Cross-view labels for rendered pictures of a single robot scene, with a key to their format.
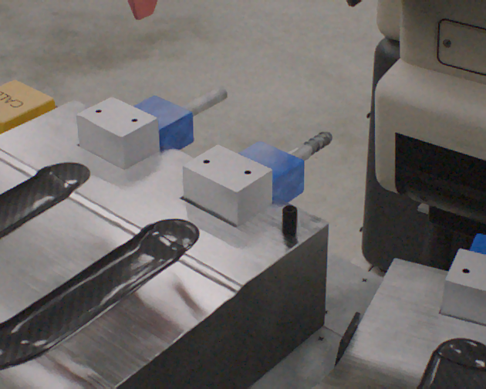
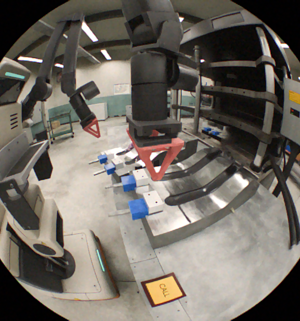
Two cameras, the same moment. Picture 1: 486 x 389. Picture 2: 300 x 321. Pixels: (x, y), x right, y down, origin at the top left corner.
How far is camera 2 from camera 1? 0.85 m
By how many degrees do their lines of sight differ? 111
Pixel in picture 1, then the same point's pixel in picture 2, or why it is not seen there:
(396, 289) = (125, 171)
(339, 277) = (119, 196)
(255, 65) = not seen: outside the picture
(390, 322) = (131, 168)
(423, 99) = (49, 227)
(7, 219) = (187, 197)
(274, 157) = (125, 179)
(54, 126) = (166, 223)
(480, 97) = (46, 215)
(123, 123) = (152, 194)
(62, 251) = (177, 183)
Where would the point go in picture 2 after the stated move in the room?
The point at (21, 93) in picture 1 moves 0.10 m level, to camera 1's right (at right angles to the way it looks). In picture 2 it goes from (157, 292) to (116, 272)
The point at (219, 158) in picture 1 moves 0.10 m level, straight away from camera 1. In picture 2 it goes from (139, 176) to (118, 197)
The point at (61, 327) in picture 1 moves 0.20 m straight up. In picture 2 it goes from (180, 174) to (187, 118)
